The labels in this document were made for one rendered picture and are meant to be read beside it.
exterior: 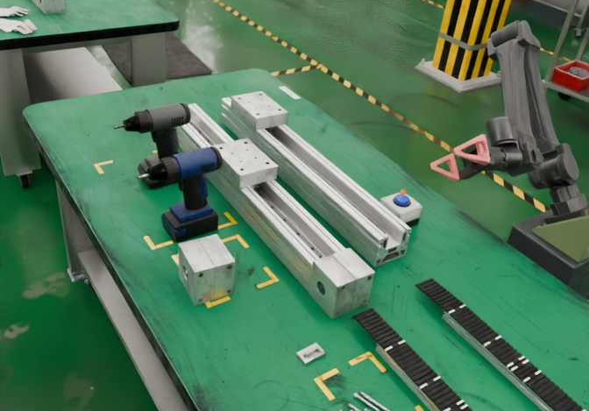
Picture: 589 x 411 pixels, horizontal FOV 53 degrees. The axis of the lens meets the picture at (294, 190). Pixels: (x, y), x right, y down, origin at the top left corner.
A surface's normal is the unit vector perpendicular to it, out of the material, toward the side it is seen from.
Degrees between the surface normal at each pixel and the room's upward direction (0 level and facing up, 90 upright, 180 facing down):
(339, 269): 0
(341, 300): 90
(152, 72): 90
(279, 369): 0
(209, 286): 90
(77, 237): 90
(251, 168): 0
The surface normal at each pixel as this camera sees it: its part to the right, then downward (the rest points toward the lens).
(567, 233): -0.82, 0.25
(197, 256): 0.10, -0.83
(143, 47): 0.55, 0.51
